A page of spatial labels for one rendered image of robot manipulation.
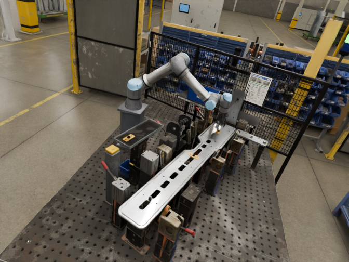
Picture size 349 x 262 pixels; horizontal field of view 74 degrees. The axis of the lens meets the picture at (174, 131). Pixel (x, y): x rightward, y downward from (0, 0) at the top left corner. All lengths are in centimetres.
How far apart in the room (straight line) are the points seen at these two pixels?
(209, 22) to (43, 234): 784
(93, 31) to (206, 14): 497
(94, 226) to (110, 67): 318
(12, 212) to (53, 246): 123
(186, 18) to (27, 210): 741
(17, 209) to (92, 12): 300
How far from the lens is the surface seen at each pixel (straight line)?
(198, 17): 861
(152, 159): 146
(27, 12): 913
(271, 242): 184
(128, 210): 133
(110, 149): 144
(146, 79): 202
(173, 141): 170
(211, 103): 176
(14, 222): 271
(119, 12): 408
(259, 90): 246
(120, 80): 436
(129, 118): 202
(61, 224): 170
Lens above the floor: 204
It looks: 32 degrees down
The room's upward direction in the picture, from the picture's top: 10 degrees clockwise
